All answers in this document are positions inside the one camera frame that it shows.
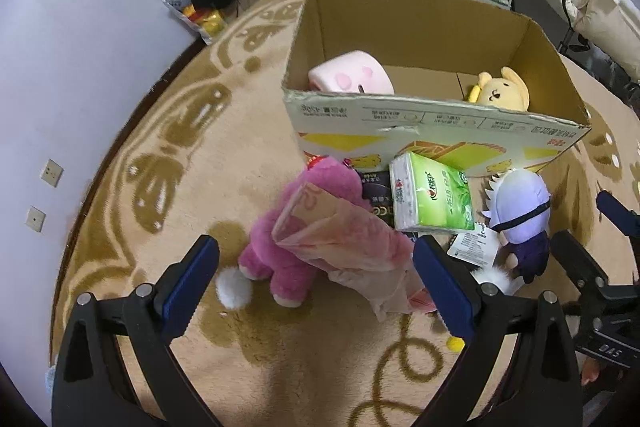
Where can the small yellow ball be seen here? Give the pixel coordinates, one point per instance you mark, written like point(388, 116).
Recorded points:
point(455, 343)

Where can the plastic bag of snacks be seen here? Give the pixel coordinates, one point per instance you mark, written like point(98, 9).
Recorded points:
point(197, 14)

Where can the white wall socket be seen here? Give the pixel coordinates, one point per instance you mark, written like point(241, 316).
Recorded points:
point(36, 219)
point(52, 173)

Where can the pink tissue packet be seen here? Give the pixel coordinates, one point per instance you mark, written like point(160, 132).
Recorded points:
point(340, 237)

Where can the large cardboard box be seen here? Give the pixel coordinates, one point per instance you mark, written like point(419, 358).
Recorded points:
point(450, 127)

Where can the pale pink plush toy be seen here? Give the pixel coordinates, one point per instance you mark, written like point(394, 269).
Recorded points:
point(350, 74)

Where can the green tissue pack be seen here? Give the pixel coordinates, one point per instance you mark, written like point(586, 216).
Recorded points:
point(432, 194)

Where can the white paper tag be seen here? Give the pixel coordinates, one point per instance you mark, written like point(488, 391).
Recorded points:
point(472, 249)

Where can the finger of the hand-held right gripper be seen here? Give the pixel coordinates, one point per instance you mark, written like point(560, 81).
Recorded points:
point(575, 257)
point(618, 213)

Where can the black packet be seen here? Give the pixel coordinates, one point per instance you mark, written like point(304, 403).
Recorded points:
point(375, 197)

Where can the yellow plush toy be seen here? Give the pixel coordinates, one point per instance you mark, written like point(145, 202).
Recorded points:
point(502, 92)

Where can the beige patterned rug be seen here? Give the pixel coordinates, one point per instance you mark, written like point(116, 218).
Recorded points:
point(165, 157)

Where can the pink bear plush toy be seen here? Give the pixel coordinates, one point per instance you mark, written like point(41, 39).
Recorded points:
point(280, 257)

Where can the white fluffy pompom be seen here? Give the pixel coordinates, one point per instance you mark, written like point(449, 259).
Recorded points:
point(492, 278)
point(233, 288)

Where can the person's right hand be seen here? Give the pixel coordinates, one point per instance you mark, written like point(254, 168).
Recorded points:
point(590, 371)

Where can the white-haired purple plush doll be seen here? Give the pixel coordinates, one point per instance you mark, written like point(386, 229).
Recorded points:
point(520, 212)

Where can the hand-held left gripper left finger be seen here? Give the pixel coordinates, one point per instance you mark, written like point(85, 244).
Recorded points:
point(192, 278)

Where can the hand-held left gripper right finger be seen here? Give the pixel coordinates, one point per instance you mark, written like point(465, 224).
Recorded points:
point(446, 288)

